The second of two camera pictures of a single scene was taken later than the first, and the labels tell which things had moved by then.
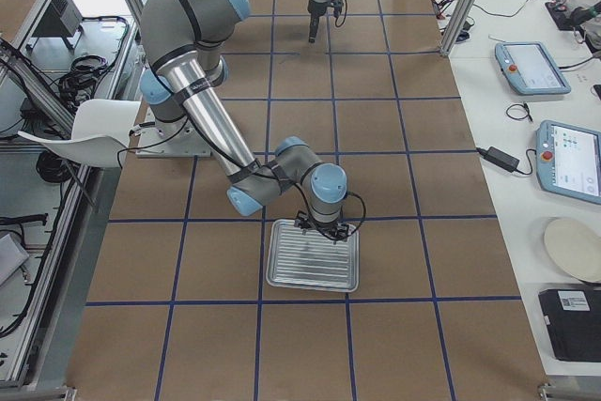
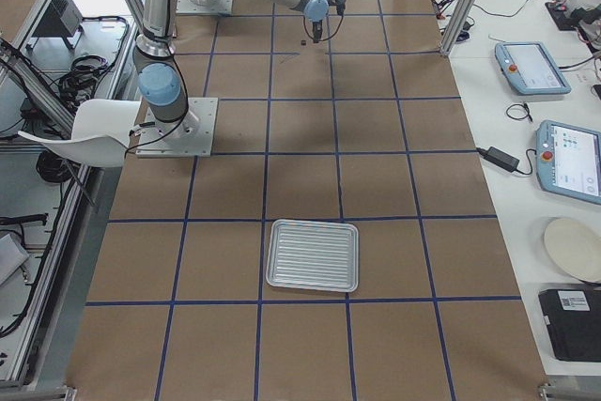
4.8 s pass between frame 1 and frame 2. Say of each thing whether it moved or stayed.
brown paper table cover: stayed
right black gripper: moved
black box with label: stayed
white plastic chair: stayed
